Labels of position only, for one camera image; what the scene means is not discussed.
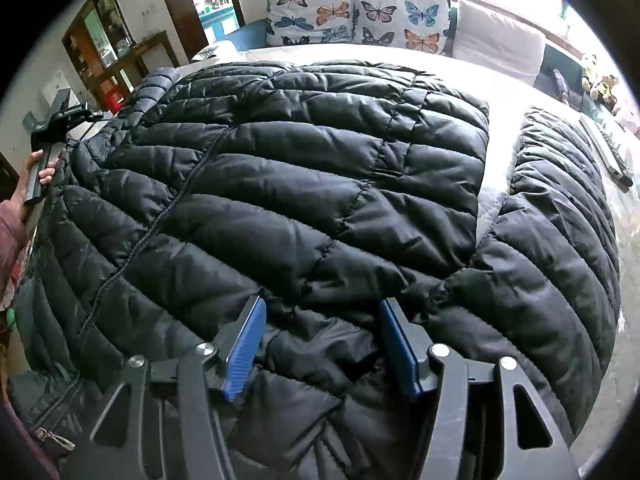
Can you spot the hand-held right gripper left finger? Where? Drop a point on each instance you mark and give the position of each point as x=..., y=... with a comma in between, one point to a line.
x=245, y=350

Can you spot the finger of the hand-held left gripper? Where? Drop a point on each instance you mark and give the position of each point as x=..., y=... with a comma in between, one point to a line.
x=89, y=114

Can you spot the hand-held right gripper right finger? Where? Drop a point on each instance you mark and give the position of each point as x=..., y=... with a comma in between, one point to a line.
x=400, y=350

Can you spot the black puffer jacket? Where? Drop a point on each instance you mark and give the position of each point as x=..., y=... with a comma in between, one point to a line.
x=300, y=185

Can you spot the person's left forearm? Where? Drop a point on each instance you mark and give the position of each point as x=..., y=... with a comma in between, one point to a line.
x=10, y=250

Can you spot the person's left hand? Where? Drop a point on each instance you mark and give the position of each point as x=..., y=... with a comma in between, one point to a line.
x=22, y=190

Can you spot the red stool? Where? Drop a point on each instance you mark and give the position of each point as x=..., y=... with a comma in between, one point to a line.
x=112, y=99

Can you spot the wooden display cabinet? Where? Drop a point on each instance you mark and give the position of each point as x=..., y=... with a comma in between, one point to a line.
x=100, y=35

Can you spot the wooden side table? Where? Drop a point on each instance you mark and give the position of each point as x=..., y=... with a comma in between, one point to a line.
x=155, y=55

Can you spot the small grey pillow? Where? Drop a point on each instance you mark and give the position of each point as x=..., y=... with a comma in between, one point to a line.
x=215, y=51

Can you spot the teal cabinet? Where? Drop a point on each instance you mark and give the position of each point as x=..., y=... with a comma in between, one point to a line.
x=220, y=19

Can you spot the blue bed sheet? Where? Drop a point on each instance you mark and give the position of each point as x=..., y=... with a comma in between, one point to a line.
x=247, y=35

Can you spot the butterfly print pillow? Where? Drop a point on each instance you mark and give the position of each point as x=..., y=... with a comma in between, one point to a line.
x=310, y=15
x=400, y=15

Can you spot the grey remote control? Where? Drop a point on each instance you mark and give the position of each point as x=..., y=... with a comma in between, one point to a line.
x=600, y=147

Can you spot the black remote control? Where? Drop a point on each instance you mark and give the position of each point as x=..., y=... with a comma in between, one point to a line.
x=620, y=162

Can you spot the purple toy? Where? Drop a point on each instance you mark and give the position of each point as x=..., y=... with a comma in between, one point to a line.
x=560, y=85

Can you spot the pale pink pillow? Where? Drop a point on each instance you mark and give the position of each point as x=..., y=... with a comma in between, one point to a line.
x=495, y=40

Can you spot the brown stuffed toy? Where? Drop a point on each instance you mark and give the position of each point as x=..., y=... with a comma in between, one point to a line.
x=607, y=90

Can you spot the white stuffed toy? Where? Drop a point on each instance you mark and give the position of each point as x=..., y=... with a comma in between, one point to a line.
x=590, y=72

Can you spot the brown wooden door frame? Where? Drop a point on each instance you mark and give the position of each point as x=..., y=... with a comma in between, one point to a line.
x=172, y=5

